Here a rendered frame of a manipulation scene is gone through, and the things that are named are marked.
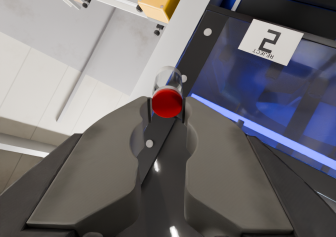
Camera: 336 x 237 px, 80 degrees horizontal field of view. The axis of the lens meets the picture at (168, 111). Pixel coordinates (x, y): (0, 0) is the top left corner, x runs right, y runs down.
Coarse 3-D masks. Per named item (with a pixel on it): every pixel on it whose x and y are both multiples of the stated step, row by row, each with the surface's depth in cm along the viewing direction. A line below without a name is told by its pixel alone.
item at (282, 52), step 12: (252, 24) 36; (264, 24) 35; (252, 36) 36; (264, 36) 35; (288, 36) 34; (300, 36) 33; (240, 48) 36; (252, 48) 35; (276, 48) 34; (288, 48) 34; (276, 60) 34; (288, 60) 33
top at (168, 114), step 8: (168, 88) 12; (152, 96) 13; (160, 96) 13; (168, 96) 13; (176, 96) 13; (152, 104) 13; (160, 104) 13; (168, 104) 13; (176, 104) 13; (160, 112) 13; (168, 112) 13; (176, 112) 13
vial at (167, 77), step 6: (168, 66) 16; (156, 72) 16; (162, 72) 15; (168, 72) 15; (174, 72) 15; (156, 78) 15; (162, 78) 14; (168, 78) 14; (174, 78) 14; (180, 78) 15; (156, 84) 14; (162, 84) 13; (168, 84) 13; (174, 84) 13; (180, 84) 14; (156, 90) 13; (180, 90) 14
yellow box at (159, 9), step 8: (144, 0) 43; (152, 0) 43; (160, 0) 42; (168, 0) 42; (176, 0) 44; (144, 8) 45; (152, 8) 43; (160, 8) 42; (168, 8) 43; (152, 16) 47; (160, 16) 45; (168, 16) 44
